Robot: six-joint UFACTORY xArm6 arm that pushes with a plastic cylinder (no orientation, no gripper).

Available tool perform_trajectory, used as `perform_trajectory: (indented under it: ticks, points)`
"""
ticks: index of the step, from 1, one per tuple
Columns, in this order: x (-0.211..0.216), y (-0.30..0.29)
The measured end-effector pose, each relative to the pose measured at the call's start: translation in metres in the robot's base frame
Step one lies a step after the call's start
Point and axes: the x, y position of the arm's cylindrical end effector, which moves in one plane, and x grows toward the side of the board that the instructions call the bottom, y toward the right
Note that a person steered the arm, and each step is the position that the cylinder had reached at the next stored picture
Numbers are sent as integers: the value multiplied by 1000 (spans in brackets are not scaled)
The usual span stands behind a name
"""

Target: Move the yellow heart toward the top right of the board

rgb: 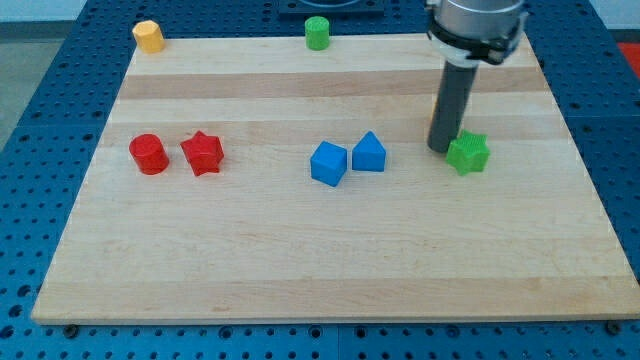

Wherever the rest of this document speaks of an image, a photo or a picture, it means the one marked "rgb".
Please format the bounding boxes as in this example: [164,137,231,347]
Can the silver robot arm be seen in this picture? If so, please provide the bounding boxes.
[425,0,529,153]

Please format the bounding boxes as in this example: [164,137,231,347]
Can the green star block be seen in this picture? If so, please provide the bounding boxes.
[445,130,491,176]

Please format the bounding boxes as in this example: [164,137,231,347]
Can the red star block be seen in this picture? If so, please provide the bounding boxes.
[180,131,224,176]

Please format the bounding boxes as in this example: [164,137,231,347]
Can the green cylinder block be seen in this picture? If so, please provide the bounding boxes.
[304,16,330,51]

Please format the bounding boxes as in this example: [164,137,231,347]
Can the blue cube block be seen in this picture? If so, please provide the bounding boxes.
[310,141,348,187]

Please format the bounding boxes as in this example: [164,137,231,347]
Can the wooden board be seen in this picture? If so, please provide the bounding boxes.
[31,34,639,325]

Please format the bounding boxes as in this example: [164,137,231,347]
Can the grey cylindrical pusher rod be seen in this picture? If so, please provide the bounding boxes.
[427,62,477,153]

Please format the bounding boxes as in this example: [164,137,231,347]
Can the red cylinder block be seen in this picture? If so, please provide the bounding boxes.
[129,133,170,175]

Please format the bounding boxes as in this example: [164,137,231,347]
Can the blue triangle block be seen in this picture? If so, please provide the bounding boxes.
[352,131,386,172]

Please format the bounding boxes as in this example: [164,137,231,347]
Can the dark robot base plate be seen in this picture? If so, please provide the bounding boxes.
[276,0,385,17]

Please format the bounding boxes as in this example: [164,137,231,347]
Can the yellow hexagon block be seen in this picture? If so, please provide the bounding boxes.
[132,20,165,54]

